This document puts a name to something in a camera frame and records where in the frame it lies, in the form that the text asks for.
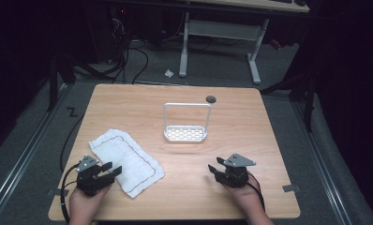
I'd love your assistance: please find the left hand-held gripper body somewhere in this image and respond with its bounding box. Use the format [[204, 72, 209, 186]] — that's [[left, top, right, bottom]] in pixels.
[[75, 154, 115, 198]]

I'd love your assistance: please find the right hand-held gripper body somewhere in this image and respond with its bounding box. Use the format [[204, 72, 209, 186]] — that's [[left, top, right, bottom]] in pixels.
[[214, 153, 257, 189]]

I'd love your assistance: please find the white cloth with dark stitching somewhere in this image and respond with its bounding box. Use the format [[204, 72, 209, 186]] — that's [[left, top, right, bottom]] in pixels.
[[88, 127, 166, 200]]

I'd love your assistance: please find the white rack with tall handle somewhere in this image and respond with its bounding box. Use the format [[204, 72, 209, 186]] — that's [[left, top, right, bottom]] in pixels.
[[162, 101, 213, 144]]

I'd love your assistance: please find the person's left hand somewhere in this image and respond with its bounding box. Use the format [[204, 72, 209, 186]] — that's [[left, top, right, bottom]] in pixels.
[[68, 185, 112, 218]]

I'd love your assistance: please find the person's right hand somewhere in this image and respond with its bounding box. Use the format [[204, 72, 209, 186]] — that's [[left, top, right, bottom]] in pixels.
[[223, 175, 266, 218]]

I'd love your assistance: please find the grey tape piece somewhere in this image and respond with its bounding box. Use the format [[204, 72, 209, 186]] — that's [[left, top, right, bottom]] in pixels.
[[282, 184, 301, 193]]

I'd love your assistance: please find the black metal stand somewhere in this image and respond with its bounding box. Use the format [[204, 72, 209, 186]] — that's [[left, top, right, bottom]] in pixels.
[[259, 70, 318, 133], [46, 55, 77, 113]]

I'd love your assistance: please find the small red object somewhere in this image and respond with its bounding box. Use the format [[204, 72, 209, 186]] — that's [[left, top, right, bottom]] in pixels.
[[270, 38, 283, 51]]

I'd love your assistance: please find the white-framed desk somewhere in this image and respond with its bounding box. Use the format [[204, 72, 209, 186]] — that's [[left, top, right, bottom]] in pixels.
[[178, 0, 311, 85]]

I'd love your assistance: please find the dark computer tower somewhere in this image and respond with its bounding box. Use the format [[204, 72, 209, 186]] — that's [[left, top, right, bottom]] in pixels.
[[83, 5, 127, 64]]

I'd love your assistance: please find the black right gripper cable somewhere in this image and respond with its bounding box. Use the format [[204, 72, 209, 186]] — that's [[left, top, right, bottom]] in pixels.
[[246, 171, 267, 212]]

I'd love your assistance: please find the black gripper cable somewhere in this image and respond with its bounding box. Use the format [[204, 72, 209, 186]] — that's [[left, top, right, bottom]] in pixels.
[[246, 171, 267, 212], [59, 162, 82, 225]]

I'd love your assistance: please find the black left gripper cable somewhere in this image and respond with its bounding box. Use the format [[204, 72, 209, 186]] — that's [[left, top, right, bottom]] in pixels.
[[59, 162, 82, 225]]

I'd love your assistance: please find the thin black floor cable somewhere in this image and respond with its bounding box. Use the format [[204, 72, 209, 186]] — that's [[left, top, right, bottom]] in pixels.
[[59, 114, 85, 173]]

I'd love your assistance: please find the metal floor rail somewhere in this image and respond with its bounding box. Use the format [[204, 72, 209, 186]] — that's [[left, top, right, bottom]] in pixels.
[[291, 98, 353, 225], [0, 83, 72, 218]]

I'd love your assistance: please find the bundle of black floor cables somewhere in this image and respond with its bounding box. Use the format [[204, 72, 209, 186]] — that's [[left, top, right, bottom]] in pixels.
[[110, 14, 150, 85]]

